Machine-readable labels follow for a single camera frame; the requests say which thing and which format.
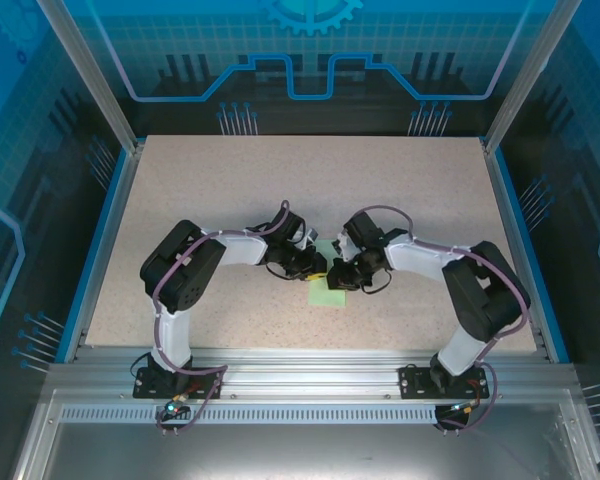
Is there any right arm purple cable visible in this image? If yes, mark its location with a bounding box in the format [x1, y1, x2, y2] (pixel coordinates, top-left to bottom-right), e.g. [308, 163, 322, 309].
[362, 205, 531, 434]

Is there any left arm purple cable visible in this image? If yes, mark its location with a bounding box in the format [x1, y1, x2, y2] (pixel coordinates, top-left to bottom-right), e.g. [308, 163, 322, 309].
[152, 199, 227, 436]

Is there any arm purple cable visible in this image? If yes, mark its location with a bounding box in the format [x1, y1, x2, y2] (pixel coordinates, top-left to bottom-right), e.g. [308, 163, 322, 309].
[362, 205, 531, 434]
[152, 199, 227, 436]

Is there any aluminium mounting beam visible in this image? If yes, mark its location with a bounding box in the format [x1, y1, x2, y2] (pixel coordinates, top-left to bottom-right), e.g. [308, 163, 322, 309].
[47, 347, 579, 401]

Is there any right gripper thin black wire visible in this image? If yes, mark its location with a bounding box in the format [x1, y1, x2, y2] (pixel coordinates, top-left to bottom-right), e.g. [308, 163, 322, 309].
[362, 269, 394, 295]

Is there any sheet metal panel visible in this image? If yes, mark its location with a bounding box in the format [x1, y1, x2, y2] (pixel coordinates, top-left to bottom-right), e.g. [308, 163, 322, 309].
[27, 389, 600, 480]

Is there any slotted cable duct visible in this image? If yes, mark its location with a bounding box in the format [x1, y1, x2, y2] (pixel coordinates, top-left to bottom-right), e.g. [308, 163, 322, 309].
[59, 405, 449, 426]

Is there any gripper thin black wire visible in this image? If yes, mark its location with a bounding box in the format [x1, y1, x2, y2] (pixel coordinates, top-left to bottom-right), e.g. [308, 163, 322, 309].
[264, 262, 301, 284]
[362, 269, 394, 295]

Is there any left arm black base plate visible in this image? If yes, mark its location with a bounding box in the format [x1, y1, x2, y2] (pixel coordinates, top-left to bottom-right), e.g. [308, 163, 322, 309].
[132, 366, 225, 400]

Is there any aluminium table side rail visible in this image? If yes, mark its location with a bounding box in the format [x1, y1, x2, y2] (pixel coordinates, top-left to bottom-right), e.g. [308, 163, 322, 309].
[481, 137, 554, 361]
[62, 139, 146, 364]

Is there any green paper sheet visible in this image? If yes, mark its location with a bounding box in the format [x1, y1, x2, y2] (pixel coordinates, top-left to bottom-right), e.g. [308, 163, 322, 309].
[307, 238, 348, 308]

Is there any aluminium frame post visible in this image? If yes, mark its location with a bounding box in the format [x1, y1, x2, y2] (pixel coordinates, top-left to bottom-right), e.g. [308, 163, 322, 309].
[482, 0, 581, 154]
[36, 0, 144, 154]

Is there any left gripper thin black wire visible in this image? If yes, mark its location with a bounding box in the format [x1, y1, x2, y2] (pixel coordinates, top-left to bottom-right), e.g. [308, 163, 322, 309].
[264, 262, 301, 284]

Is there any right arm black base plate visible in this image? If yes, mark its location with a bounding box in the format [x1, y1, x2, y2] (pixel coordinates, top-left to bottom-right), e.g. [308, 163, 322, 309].
[398, 366, 487, 400]

